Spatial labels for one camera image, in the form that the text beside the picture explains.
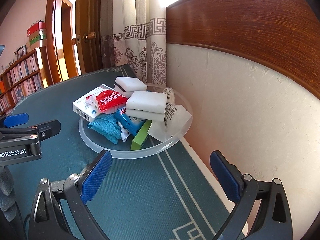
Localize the white sponge with black stripe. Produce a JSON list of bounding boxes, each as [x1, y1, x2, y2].
[[114, 76, 148, 98]]

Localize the stacked coloured boxes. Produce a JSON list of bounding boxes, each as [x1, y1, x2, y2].
[[26, 21, 47, 53]]

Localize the blue snack pack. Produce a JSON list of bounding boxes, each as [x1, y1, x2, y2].
[[114, 107, 146, 136]]

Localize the wooden bookshelf with books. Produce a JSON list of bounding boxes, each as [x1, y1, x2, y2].
[[1, 47, 53, 115]]

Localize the patterned beige curtain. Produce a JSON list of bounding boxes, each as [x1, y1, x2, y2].
[[100, 0, 167, 86]]

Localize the clear plastic bowl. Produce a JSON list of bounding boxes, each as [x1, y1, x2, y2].
[[73, 77, 192, 159]]

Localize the green block blue dots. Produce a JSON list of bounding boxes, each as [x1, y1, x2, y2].
[[131, 120, 152, 151]]

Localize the wooden door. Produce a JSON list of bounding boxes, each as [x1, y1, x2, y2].
[[75, 0, 102, 74]]

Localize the white medicine box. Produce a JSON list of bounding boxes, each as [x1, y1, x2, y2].
[[72, 84, 114, 122]]

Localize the blue knitted cloth pouch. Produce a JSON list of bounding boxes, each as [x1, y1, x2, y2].
[[87, 113, 121, 145]]

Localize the white sponge block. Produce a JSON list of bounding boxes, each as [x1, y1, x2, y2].
[[125, 91, 167, 122]]

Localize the wooden headboard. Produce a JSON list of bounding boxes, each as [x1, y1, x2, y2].
[[166, 0, 319, 96]]

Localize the white printed plastic bag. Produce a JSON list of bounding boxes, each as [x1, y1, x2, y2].
[[148, 88, 192, 142]]

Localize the red white balloon packet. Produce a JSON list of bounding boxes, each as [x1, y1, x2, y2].
[[86, 89, 128, 114]]

